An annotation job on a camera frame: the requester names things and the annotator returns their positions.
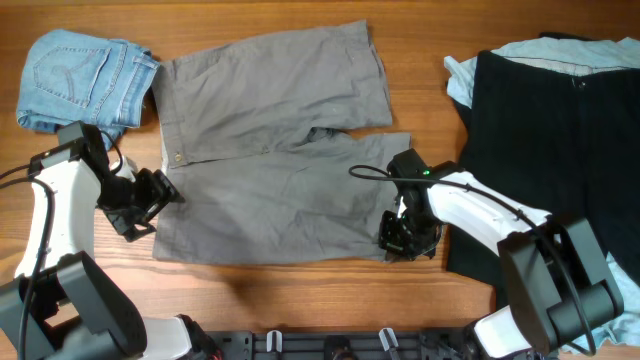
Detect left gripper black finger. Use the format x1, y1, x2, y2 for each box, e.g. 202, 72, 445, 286
151, 170, 185, 206
104, 207, 156, 242

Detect grey cotton shorts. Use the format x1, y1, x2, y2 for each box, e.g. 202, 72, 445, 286
152, 21, 411, 265

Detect blue denim jeans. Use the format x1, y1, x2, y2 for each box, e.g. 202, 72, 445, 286
16, 29, 159, 149

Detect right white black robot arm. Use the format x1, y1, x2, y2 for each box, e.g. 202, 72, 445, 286
379, 149, 624, 359

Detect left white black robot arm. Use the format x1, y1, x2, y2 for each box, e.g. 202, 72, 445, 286
1, 121, 224, 359

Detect black shorts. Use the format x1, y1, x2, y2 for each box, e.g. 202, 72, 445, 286
445, 32, 640, 301

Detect left black camera cable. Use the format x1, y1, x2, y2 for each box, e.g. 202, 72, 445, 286
0, 130, 125, 360

